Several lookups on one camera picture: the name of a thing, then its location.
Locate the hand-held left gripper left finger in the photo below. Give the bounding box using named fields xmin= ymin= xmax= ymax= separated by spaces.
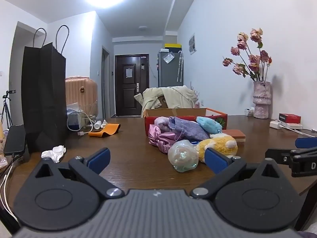
xmin=30 ymin=147 xmax=125 ymax=199

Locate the wall electrical panel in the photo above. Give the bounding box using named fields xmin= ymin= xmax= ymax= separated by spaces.
xmin=188 ymin=33 xmax=197 ymax=55

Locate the white charging cable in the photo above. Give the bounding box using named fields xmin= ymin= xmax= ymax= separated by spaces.
xmin=0 ymin=161 xmax=19 ymax=222

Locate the translucent squishy ball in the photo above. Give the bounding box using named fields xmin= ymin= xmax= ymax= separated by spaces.
xmin=168 ymin=139 xmax=199 ymax=173

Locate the dark brown entrance door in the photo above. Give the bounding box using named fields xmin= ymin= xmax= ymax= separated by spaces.
xmin=115 ymin=54 xmax=149 ymax=116

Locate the black smartphone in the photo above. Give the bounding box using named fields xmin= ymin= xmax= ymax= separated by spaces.
xmin=4 ymin=125 xmax=26 ymax=155

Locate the black tripod with camera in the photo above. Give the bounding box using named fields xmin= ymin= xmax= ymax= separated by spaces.
xmin=0 ymin=89 xmax=17 ymax=129

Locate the red storage basket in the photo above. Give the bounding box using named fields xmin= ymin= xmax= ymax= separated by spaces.
xmin=144 ymin=108 xmax=228 ymax=136

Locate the pink satin cloth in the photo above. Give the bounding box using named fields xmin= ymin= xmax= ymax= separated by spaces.
xmin=148 ymin=125 xmax=189 ymax=153

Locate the dried pink rose bouquet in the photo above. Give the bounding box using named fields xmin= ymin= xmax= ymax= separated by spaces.
xmin=222 ymin=28 xmax=273 ymax=82

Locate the orange cloth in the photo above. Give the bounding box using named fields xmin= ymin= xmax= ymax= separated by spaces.
xmin=88 ymin=123 xmax=121 ymax=138

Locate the blue plush toy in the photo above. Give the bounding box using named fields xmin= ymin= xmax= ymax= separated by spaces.
xmin=196 ymin=116 xmax=223 ymax=135

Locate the white charger cable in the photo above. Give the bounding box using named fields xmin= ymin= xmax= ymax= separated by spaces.
xmin=282 ymin=125 xmax=317 ymax=138

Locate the red flat box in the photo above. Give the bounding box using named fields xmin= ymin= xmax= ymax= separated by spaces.
xmin=279 ymin=113 xmax=302 ymax=124

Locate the pink textured vase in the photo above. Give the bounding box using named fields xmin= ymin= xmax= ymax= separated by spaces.
xmin=253 ymin=81 xmax=272 ymax=119

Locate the yellow plush toy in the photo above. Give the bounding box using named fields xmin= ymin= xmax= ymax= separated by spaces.
xmin=196 ymin=133 xmax=238 ymax=163

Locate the purple knit pouch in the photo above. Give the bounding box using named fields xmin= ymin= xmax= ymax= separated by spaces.
xmin=168 ymin=116 xmax=210 ymax=140

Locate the clear glass jar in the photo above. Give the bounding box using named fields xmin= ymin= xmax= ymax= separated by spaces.
xmin=80 ymin=100 xmax=98 ymax=129

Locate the lavender plush toy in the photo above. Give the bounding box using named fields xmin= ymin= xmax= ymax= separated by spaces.
xmin=154 ymin=116 xmax=174 ymax=132

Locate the grey interior door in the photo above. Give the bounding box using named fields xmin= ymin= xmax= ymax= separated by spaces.
xmin=101 ymin=46 xmax=111 ymax=118

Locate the pink suitcase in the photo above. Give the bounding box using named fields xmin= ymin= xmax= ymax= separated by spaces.
xmin=65 ymin=77 xmax=98 ymax=119

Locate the yellow box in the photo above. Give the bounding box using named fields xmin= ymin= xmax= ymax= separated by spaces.
xmin=165 ymin=43 xmax=182 ymax=52

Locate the white folded umbrella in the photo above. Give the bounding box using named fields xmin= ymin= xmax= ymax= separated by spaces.
xmin=176 ymin=50 xmax=184 ymax=82

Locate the grey refrigerator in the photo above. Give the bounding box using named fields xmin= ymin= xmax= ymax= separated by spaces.
xmin=158 ymin=50 xmax=184 ymax=88

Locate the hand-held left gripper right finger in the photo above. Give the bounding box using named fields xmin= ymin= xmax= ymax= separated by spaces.
xmin=190 ymin=147 xmax=285 ymax=200

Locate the black paper bag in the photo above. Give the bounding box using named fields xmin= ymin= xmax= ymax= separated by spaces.
xmin=21 ymin=25 xmax=68 ymax=154

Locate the crumpled white tissue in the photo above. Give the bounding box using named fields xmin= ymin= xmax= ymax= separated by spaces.
xmin=41 ymin=145 xmax=67 ymax=163

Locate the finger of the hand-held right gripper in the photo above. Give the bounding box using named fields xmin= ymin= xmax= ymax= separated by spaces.
xmin=265 ymin=148 xmax=298 ymax=166
xmin=290 ymin=137 xmax=317 ymax=157

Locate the beige coat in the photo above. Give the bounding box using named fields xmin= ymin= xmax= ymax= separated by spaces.
xmin=134 ymin=85 xmax=199 ymax=118

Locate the white and blue box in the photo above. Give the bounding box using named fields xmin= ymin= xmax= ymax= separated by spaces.
xmin=66 ymin=103 xmax=83 ymax=131

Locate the small white bottle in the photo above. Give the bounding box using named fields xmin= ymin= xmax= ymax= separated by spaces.
xmin=94 ymin=119 xmax=109 ymax=130

